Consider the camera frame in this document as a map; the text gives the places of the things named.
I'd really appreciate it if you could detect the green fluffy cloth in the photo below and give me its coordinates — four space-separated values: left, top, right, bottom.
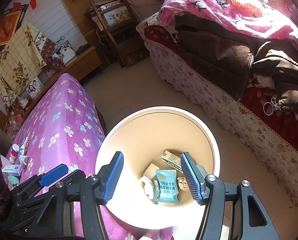
7 175 20 187

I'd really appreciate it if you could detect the white blue medicine box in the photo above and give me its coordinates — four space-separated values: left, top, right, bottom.
2 164 22 177

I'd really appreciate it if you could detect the light blue snack bag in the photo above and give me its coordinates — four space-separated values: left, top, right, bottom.
156 169 179 203

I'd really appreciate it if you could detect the green white milk carton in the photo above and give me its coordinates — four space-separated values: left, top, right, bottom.
161 151 183 172

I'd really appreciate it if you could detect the dark green packet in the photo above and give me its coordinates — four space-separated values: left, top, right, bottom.
152 179 160 205

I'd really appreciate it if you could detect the cream trash bucket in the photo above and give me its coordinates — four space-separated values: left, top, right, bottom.
95 106 221 231

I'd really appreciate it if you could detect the white pink yogurt bottle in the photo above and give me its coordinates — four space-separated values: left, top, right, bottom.
9 144 20 165

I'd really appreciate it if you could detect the pink floral tablecloth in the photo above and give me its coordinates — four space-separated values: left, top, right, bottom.
4 73 175 240

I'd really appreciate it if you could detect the floral covered sofa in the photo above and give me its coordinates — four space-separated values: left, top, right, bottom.
136 12 298 215

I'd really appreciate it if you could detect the framed photo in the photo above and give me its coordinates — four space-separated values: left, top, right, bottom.
26 77 44 99

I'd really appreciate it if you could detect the wooden sideboard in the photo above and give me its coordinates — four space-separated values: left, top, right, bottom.
13 46 103 119

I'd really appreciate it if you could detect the floral cream cloth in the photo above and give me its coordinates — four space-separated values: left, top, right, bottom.
0 21 58 98

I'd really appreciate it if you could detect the brown jacket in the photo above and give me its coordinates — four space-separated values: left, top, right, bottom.
175 12 298 113

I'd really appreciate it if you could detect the pink blanket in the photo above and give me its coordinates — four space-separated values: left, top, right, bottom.
158 0 298 51

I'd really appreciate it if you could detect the red gold wall picture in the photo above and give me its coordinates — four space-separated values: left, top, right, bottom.
0 3 29 51

